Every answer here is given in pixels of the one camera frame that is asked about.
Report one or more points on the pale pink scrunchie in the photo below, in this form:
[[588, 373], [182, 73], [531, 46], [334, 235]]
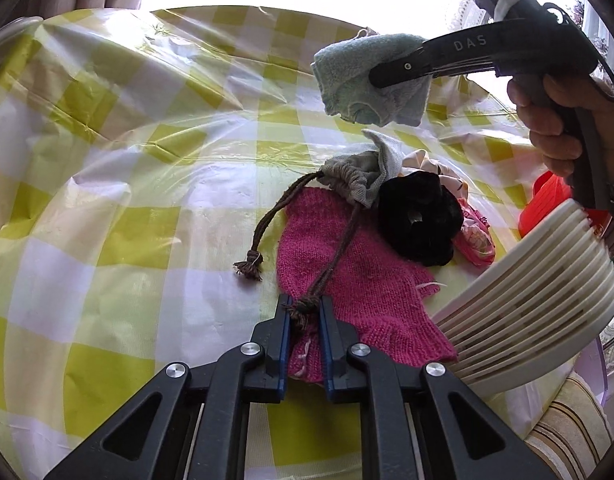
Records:
[[437, 162]]

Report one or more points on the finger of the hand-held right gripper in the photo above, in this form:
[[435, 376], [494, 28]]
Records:
[[437, 55]]

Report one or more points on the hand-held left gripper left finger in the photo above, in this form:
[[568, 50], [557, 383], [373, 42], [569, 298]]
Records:
[[285, 355]]

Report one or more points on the person's right hand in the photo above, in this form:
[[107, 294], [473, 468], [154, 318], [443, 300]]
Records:
[[547, 145]]

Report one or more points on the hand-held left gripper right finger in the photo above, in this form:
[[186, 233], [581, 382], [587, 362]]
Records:
[[327, 355]]

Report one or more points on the black fuzzy scrunchie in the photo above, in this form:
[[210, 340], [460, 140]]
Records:
[[437, 242]]

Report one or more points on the red thermos bottle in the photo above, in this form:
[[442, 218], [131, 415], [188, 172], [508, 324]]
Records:
[[542, 200]]

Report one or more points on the light blue towel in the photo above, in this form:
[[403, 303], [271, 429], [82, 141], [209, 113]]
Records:
[[347, 75]]

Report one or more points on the pink knitted garment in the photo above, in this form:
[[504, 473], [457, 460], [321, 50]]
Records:
[[377, 290]]

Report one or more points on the white ribbed plastic device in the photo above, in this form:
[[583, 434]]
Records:
[[537, 310]]

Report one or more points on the yellow white checkered tablecloth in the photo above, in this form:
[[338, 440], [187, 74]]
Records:
[[112, 210]]

